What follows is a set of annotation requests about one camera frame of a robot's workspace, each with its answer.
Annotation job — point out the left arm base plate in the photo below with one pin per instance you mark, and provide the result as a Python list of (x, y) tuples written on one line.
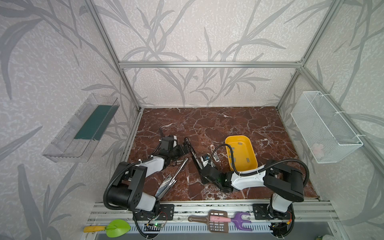
[(162, 212)]

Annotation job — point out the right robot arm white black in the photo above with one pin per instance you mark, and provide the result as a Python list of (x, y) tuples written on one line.
[(287, 184)]

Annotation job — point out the yellow plastic tray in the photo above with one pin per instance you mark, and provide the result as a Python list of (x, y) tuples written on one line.
[(244, 155)]

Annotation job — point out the purple plastic fork tool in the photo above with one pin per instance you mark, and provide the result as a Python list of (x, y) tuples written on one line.
[(239, 221)]

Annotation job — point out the brown slotted spatula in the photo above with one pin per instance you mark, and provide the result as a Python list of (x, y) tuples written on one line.
[(213, 227)]

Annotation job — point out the green yellow scoop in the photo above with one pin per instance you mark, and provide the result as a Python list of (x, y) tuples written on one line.
[(114, 229)]

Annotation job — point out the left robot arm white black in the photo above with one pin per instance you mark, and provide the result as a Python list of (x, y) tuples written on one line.
[(125, 191)]

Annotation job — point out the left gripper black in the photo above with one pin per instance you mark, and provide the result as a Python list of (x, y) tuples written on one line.
[(181, 148)]

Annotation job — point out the clear plastic wall bin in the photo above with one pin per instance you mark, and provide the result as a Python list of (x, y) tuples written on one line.
[(79, 138)]

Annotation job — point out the pink handle tool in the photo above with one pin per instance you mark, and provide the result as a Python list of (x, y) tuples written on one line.
[(219, 219)]

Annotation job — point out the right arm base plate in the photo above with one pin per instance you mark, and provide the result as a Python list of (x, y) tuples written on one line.
[(265, 212)]

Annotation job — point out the white wire mesh basket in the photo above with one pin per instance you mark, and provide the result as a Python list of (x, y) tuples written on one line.
[(328, 135)]

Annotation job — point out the small circuit board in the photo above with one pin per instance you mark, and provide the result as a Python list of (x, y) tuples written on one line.
[(154, 227)]

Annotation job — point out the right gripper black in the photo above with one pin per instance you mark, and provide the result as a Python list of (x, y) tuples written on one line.
[(197, 159)]

